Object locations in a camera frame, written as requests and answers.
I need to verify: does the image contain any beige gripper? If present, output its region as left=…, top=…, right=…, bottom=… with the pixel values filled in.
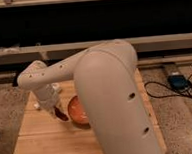
left=33, top=83, right=62, bottom=113

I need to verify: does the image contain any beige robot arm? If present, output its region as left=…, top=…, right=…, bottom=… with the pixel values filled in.
left=17, top=39, right=165, bottom=154

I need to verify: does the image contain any orange ceramic bowl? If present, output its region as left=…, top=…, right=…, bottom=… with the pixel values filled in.
left=68, top=95, right=89, bottom=125

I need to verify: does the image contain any black power adapter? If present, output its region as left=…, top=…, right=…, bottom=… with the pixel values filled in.
left=168, top=75, right=189, bottom=90

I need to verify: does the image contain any black cable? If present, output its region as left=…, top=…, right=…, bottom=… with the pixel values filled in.
left=142, top=60, right=192, bottom=154

